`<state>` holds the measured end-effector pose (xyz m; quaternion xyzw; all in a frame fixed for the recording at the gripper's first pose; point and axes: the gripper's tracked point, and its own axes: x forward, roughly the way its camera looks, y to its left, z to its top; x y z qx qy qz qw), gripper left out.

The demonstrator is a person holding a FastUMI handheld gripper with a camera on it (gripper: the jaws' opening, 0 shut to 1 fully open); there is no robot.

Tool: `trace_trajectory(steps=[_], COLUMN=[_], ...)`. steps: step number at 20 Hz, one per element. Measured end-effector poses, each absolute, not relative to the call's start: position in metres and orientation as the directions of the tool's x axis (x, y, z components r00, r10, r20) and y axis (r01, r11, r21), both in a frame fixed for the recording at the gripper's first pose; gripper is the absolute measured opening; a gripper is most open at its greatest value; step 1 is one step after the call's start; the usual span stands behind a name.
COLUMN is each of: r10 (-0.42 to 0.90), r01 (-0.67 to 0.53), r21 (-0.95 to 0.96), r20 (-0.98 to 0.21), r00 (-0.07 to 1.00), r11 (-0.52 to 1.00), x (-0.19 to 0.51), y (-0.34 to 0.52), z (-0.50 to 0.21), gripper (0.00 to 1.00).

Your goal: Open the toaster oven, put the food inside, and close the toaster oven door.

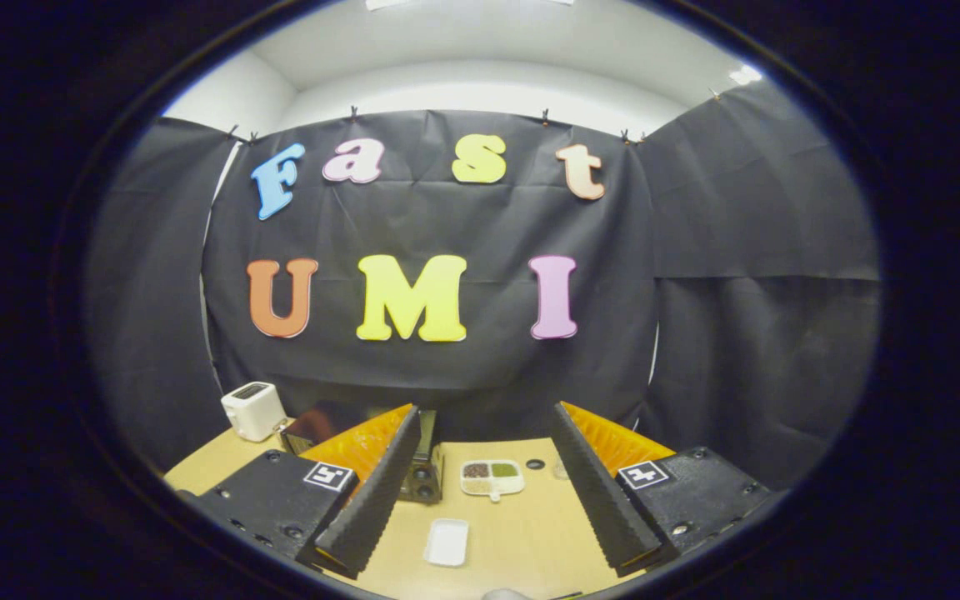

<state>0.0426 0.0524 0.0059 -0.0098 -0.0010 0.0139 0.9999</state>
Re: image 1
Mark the white rectangular tray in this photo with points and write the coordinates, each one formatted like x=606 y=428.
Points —
x=447 y=542

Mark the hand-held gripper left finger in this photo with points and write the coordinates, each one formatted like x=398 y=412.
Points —
x=380 y=483

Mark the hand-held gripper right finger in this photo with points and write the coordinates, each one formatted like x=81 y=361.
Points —
x=592 y=483

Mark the black backdrop cloth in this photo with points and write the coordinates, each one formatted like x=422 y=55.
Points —
x=447 y=225

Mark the ceiling light panel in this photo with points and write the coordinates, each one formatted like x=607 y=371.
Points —
x=745 y=75
x=463 y=3

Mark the white toaster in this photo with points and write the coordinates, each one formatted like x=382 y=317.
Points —
x=253 y=412

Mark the black toaster oven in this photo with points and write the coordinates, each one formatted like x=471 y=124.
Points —
x=322 y=421

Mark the white divided dish with grains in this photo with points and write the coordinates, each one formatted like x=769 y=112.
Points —
x=492 y=483

